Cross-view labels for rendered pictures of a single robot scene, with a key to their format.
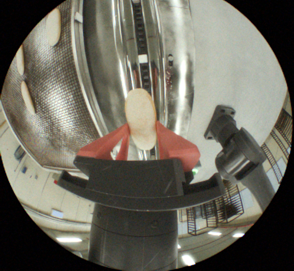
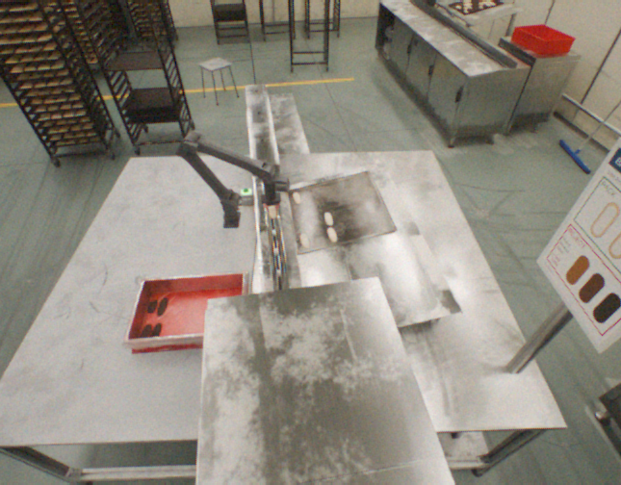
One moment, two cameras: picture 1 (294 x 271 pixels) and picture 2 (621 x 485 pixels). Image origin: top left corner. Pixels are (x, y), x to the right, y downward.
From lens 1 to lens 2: 1.80 m
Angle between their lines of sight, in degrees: 8
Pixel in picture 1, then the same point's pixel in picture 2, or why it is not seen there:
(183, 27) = (260, 241)
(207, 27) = (246, 252)
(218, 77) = (241, 237)
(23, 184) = not seen: outside the picture
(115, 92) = (286, 227)
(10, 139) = not seen: outside the picture
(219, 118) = (236, 221)
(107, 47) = (289, 242)
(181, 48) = (262, 235)
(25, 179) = not seen: outside the picture
